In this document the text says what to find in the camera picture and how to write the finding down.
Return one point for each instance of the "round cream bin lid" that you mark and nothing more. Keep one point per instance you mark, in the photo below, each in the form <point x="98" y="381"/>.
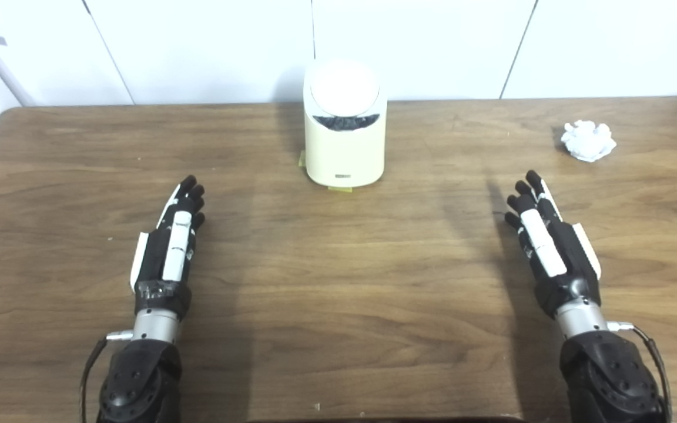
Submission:
<point x="344" y="88"/>

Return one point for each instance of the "small yellow tape piece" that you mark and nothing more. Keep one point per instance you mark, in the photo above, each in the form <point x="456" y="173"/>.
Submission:
<point x="302" y="161"/>
<point x="340" y="188"/>

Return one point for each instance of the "cream-colored desktop bin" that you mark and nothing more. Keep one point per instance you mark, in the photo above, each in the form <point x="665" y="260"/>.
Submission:
<point x="344" y="153"/>

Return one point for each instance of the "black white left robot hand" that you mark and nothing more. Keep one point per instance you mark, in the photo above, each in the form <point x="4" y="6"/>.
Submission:
<point x="153" y="264"/>

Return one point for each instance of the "white paper ball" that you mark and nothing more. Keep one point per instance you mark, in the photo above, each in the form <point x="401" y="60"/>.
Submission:
<point x="588" y="141"/>

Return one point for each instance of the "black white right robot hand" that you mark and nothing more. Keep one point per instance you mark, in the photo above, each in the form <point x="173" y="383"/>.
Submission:
<point x="567" y="258"/>

